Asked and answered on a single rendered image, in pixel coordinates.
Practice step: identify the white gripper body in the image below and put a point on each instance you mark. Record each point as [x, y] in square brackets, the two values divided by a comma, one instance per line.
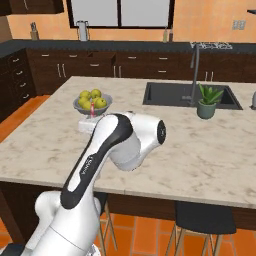
[86, 125]

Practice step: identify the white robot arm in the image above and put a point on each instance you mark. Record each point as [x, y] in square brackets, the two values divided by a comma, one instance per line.
[100, 146]

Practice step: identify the open dark wood drawer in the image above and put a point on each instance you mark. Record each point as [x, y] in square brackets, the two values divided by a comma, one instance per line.
[101, 57]

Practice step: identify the dark wood drawer unit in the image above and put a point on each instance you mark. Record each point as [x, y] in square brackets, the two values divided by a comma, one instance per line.
[16, 78]

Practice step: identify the pink slender stick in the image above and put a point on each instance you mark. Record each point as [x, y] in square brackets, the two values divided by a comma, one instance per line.
[92, 111]

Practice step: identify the grey fruit bowl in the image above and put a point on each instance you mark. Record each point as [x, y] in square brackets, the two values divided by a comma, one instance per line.
[80, 107]

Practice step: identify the green apple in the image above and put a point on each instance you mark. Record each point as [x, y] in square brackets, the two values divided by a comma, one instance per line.
[96, 93]
[100, 103]
[88, 106]
[85, 94]
[82, 101]

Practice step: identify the black seat bar stool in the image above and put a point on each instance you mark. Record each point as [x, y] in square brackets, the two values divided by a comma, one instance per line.
[203, 216]
[101, 203]

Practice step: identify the black sink basin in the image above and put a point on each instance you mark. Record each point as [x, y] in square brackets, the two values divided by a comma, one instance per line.
[166, 93]

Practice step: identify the dark wood base cupboards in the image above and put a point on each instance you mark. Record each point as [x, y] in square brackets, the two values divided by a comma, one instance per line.
[150, 65]

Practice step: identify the grey metal jug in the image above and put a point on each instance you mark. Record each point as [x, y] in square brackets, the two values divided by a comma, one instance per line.
[82, 31]

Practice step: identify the dark wood kitchen island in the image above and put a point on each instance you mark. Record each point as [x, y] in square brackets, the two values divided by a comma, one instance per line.
[143, 205]

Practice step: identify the wooden knife block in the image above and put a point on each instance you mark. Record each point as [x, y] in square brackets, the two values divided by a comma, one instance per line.
[33, 32]

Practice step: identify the black framed window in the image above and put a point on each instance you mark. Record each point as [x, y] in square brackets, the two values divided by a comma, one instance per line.
[120, 13]

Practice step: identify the pale bottle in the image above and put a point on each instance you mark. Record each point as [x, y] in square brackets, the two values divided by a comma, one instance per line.
[165, 35]

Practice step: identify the grey sink tap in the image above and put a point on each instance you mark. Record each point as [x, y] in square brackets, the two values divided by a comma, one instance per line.
[195, 71]

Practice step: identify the green potted plant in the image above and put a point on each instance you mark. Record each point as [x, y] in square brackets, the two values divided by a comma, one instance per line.
[207, 105]

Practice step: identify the dark bottle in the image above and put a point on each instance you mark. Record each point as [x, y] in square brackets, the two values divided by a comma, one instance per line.
[171, 35]

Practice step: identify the gas hob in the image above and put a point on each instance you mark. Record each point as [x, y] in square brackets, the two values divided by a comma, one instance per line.
[210, 45]

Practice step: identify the grey rounded object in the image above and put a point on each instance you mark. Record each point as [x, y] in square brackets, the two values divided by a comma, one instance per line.
[253, 100]

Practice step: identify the dark wood wall cupboard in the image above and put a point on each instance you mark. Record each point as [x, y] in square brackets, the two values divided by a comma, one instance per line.
[33, 6]

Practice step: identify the grey wall socket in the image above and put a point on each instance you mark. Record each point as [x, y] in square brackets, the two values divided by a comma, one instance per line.
[239, 25]

